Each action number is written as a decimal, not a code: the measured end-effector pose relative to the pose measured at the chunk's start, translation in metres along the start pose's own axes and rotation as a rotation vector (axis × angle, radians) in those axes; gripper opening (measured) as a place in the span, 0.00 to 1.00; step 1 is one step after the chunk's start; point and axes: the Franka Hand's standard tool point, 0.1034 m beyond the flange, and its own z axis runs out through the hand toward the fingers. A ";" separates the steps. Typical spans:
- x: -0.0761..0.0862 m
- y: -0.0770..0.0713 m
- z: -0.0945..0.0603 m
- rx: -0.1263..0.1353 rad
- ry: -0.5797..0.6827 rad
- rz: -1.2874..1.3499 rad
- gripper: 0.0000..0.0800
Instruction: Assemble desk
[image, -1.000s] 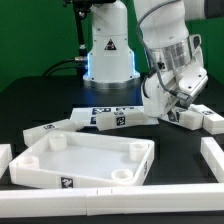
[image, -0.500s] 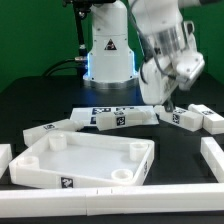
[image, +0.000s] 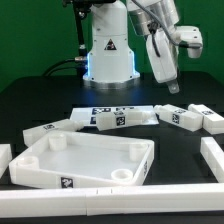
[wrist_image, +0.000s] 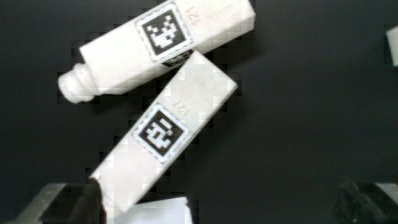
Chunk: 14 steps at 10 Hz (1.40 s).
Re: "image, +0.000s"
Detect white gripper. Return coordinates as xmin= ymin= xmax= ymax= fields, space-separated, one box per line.
xmin=146 ymin=26 xmax=203 ymax=94

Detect white front fence rail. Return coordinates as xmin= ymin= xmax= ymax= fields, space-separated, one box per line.
xmin=0 ymin=183 xmax=224 ymax=218

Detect black cables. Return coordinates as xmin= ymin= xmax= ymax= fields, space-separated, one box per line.
xmin=41 ymin=57 xmax=88 ymax=78

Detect white left fence block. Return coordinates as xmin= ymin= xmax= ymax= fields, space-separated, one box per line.
xmin=0 ymin=144 xmax=12 ymax=178

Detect white fence block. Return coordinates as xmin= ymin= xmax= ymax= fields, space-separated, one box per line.
xmin=200 ymin=137 xmax=224 ymax=183
xmin=0 ymin=144 xmax=12 ymax=178

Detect white right fence block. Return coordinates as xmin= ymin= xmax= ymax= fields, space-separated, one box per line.
xmin=200 ymin=137 xmax=224 ymax=183

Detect white marker sheet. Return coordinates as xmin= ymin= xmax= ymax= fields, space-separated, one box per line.
xmin=70 ymin=105 xmax=158 ymax=127

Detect white desk top tray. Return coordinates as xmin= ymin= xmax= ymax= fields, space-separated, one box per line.
xmin=9 ymin=131 xmax=154 ymax=189

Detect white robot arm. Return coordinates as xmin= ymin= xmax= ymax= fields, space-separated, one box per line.
xmin=83 ymin=0 xmax=203 ymax=94

